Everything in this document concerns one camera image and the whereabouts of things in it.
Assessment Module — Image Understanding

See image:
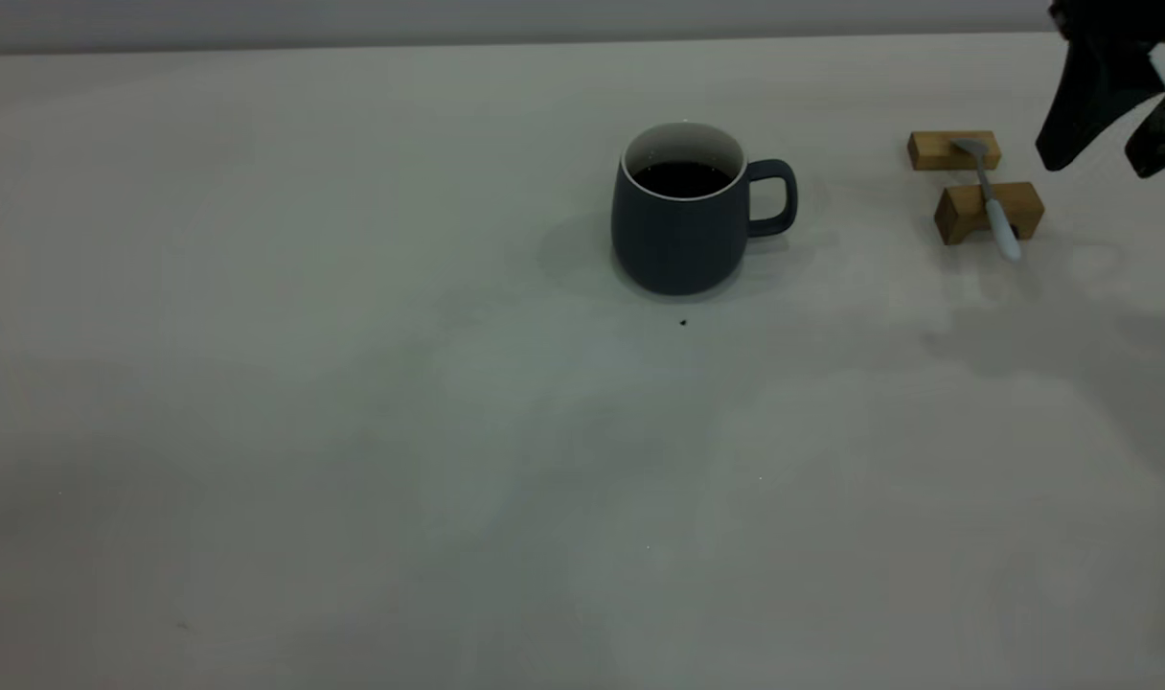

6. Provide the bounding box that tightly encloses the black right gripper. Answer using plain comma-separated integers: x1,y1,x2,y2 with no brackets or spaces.
1036,0,1165,179

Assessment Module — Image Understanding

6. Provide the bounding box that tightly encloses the spoon with light blue handle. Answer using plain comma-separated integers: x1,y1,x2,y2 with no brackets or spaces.
949,137,1023,263

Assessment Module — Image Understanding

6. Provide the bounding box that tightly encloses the grey mug with handle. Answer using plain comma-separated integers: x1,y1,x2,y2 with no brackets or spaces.
611,121,799,296

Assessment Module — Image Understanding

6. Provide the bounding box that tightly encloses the notched wooden block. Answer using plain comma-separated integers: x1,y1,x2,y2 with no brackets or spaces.
934,181,1045,246

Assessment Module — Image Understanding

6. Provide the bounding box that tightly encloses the plain wooden block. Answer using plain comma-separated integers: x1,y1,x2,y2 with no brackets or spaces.
907,130,1002,172

